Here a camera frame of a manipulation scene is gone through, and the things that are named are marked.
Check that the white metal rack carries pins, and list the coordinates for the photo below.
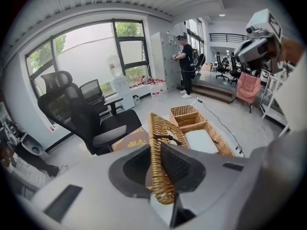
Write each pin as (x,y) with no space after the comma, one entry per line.
(273,104)

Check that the wooden step platform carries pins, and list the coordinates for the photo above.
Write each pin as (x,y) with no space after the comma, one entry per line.
(213,90)

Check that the clear water jug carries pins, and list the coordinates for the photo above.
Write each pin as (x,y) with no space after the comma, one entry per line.
(155,90)
(163,87)

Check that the large framed window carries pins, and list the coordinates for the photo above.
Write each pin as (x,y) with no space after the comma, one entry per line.
(88,49)

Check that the white water dispenser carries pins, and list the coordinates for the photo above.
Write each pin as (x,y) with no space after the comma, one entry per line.
(122,90)

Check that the grey locker cabinet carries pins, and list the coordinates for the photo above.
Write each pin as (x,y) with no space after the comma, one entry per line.
(165,56)

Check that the person's right forearm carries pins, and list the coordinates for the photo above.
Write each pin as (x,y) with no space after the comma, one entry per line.
(292,49)

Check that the black mesh office chair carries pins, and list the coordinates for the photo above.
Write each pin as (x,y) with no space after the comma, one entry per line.
(79,118)

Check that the black metal railing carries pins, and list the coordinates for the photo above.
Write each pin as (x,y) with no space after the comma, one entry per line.
(227,37)

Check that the black computer monitor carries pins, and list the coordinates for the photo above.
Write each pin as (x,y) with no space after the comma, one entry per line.
(92,90)

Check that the brown book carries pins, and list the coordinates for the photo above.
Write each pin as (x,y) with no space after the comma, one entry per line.
(130,140)

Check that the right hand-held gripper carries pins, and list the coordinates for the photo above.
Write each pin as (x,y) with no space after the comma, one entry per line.
(263,23)

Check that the wicker basket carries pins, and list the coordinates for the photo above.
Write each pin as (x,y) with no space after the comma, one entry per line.
(160,138)

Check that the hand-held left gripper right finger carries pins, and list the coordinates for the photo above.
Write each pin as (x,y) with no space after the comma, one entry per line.
(211,176)

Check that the pink padded chair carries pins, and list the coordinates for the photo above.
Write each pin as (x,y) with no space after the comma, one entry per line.
(248,90)

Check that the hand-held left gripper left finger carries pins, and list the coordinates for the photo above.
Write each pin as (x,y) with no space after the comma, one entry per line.
(91,190)

